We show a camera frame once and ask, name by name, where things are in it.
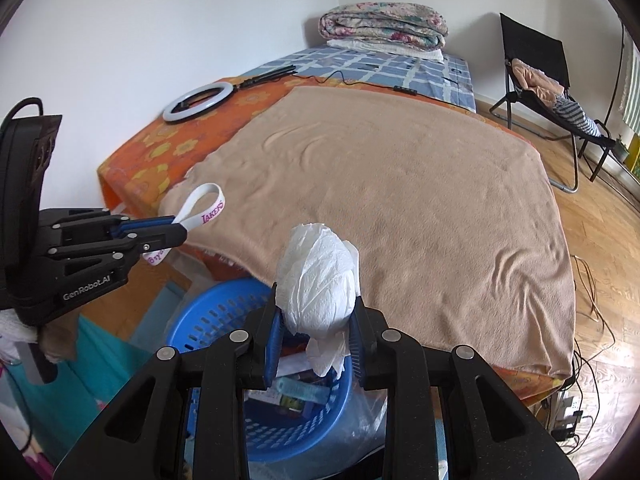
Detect colourful tube packet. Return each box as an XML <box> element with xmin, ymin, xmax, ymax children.
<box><xmin>272</xmin><ymin>377</ymin><xmax>331</xmax><ymax>404</ymax></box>

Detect clothes on chair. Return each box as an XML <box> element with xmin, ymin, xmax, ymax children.
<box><xmin>510</xmin><ymin>58</ymin><xmax>602</xmax><ymax>136</ymax></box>

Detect ring light cable with remote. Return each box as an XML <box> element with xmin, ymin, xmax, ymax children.
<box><xmin>294</xmin><ymin>69</ymin><xmax>418</xmax><ymax>96</ymax></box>

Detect white wristband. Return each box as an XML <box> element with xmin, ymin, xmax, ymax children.
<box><xmin>141</xmin><ymin>183</ymin><xmax>226</xmax><ymax>266</ymax></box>

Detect blue checked bedsheet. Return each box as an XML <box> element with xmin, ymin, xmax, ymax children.
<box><xmin>244</xmin><ymin>46</ymin><xmax>476</xmax><ymax>112</ymax></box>

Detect striped hanging cloth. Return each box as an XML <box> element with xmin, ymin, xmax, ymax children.
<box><xmin>620</xmin><ymin>35</ymin><xmax>640</xmax><ymax>134</ymax></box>

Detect blue laundry basket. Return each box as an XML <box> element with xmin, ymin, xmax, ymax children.
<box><xmin>166</xmin><ymin>278</ymin><xmax>352</xmax><ymax>463</ymax></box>

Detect orange floral bedsheet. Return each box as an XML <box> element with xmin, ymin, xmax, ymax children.
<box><xmin>98</xmin><ymin>76</ymin><xmax>564</xmax><ymax>405</ymax></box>

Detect white ring light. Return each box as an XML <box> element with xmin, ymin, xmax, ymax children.
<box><xmin>162</xmin><ymin>65</ymin><xmax>297</xmax><ymax>124</ymax></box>

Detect beige fleece blanket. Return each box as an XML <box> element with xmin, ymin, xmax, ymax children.
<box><xmin>160</xmin><ymin>86</ymin><xmax>575</xmax><ymax>378</ymax></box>

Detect small white tissue ball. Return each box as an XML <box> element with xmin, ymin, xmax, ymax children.
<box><xmin>276</xmin><ymin>223</ymin><xmax>360</xmax><ymax>377</ymax></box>

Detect power strip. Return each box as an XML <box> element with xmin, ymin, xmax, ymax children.
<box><xmin>546</xmin><ymin>390</ymin><xmax>584</xmax><ymax>442</ymax></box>

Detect floor cables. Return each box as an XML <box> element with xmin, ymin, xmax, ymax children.
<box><xmin>544</xmin><ymin>253</ymin><xmax>622</xmax><ymax>456</ymax></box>

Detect yellow crate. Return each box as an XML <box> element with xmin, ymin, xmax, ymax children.
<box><xmin>625</xmin><ymin>133</ymin><xmax>640</xmax><ymax>180</ymax></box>

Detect black folding chair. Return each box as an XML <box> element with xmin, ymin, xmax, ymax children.
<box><xmin>489</xmin><ymin>14</ymin><xmax>616</xmax><ymax>194</ymax></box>

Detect folded floral quilt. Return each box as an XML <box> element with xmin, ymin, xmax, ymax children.
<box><xmin>318</xmin><ymin>2</ymin><xmax>449</xmax><ymax>51</ymax></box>

